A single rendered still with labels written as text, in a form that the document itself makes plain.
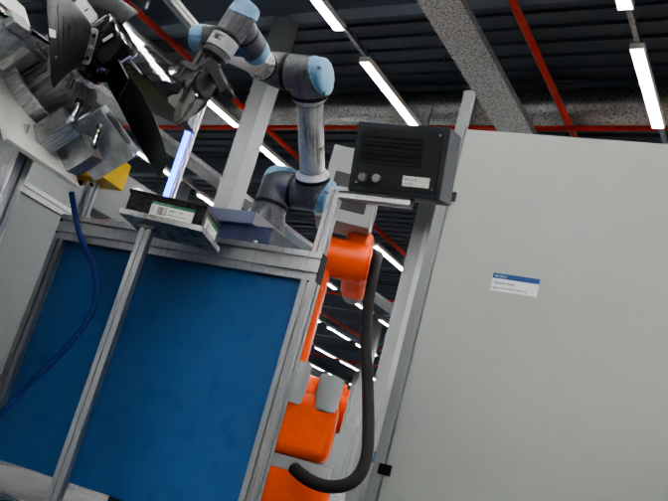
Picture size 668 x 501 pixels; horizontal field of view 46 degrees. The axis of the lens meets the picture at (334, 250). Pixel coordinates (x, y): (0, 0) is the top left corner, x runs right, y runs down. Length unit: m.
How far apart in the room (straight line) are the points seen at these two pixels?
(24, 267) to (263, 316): 1.16
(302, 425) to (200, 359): 3.58
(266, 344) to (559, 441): 1.56
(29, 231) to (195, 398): 1.12
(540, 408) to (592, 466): 0.29
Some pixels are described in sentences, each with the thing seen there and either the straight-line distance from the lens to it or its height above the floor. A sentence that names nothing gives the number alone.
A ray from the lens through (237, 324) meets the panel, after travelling 2.14.
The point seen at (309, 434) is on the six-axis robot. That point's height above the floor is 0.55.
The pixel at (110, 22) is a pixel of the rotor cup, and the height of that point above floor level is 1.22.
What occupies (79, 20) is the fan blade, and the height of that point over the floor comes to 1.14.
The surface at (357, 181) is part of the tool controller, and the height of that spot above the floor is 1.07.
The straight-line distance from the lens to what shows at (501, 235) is 3.55.
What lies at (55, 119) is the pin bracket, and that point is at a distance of 2.04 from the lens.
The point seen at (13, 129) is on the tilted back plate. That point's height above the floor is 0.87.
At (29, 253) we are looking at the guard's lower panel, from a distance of 3.02.
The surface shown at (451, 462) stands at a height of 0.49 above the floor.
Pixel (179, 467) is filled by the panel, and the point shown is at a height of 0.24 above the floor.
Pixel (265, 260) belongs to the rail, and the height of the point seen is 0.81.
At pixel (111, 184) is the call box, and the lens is 2.55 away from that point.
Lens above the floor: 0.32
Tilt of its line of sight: 15 degrees up
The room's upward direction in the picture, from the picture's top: 16 degrees clockwise
